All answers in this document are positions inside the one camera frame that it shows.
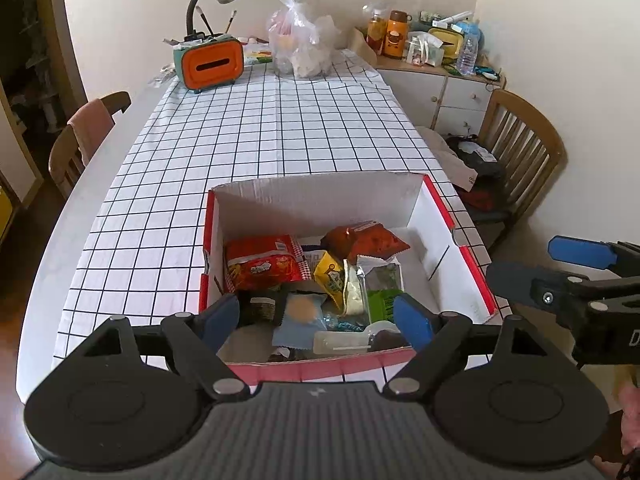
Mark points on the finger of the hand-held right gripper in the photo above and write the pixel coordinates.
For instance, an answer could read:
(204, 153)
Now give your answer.
(580, 252)
(515, 282)

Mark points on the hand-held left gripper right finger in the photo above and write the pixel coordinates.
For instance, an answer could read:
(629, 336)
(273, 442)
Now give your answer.
(412, 319)

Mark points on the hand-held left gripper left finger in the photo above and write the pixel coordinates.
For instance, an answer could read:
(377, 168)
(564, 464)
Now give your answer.
(220, 319)

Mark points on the green snack packet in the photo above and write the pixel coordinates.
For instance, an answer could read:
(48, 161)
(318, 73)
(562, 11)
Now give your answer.
(382, 305)

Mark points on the black snack packet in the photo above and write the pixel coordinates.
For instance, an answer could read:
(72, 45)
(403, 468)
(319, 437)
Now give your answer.
(260, 307)

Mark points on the cream snack packet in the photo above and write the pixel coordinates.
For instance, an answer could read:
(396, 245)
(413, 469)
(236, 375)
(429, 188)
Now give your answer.
(356, 292)

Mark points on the small blue candy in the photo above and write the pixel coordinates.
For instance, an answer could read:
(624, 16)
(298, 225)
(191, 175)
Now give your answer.
(345, 326)

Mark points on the red striped snack packet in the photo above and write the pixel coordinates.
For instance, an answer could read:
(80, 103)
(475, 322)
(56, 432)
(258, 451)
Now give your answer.
(262, 265)

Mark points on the dark maroon snack packet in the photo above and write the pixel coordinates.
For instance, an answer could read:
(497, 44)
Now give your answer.
(282, 355)

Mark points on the light blue snack packet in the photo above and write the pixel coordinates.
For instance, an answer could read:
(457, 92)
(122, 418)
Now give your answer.
(300, 322)

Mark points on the orange-red chip bag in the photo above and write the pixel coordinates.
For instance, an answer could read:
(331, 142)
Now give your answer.
(365, 241)

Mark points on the yellow snack packet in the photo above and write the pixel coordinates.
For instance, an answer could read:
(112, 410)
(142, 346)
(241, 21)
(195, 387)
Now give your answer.
(330, 277)

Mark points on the red and white cardboard box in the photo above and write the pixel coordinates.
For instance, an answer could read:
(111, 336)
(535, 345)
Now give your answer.
(320, 205)

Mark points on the person's right hand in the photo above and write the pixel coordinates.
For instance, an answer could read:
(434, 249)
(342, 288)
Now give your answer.
(631, 420)

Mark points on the wooden slatted chair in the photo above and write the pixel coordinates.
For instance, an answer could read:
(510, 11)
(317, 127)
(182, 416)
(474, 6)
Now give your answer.
(525, 145)

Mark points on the black bag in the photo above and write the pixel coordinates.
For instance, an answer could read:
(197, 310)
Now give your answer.
(482, 165)

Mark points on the white cloth bag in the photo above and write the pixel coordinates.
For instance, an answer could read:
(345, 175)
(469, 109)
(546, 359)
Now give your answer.
(450, 160)

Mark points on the black and white checkered tablecloth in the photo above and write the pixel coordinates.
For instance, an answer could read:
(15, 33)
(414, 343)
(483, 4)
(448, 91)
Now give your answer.
(200, 130)

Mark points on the white cabinet with drawers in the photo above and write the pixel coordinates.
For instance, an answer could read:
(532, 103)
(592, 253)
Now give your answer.
(460, 97)

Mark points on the wooden chair with pink cloth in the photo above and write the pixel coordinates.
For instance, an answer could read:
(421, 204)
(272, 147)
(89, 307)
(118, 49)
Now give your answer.
(62, 160)

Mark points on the clear water bottle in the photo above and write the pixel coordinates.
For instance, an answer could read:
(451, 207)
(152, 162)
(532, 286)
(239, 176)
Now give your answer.
(468, 52)

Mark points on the pink cloth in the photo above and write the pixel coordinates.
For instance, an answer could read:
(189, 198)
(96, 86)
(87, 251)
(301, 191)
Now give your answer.
(92, 127)

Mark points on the yellow tissue box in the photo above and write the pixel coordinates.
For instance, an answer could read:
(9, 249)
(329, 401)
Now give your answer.
(447, 40)

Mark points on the orange and teal tissue box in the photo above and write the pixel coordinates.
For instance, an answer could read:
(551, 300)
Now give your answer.
(210, 65)

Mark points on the white tube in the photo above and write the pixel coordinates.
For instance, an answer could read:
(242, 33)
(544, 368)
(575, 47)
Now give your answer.
(452, 18)

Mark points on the green and yellow flat packet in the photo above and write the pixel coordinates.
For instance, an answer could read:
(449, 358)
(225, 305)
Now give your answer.
(257, 55)

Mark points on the orange thermos bottle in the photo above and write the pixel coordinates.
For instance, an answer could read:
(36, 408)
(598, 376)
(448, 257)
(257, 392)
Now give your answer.
(396, 37)

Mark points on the brown paper bag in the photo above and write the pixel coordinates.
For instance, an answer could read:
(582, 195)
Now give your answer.
(360, 47)

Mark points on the yellow liquid bottle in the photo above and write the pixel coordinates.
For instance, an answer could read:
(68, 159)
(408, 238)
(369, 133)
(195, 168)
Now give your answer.
(376, 32)

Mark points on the clear plastic bag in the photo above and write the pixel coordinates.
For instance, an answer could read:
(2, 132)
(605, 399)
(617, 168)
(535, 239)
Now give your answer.
(305, 45)

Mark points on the paint brush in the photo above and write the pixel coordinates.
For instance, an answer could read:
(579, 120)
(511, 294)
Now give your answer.
(205, 20)
(230, 22)

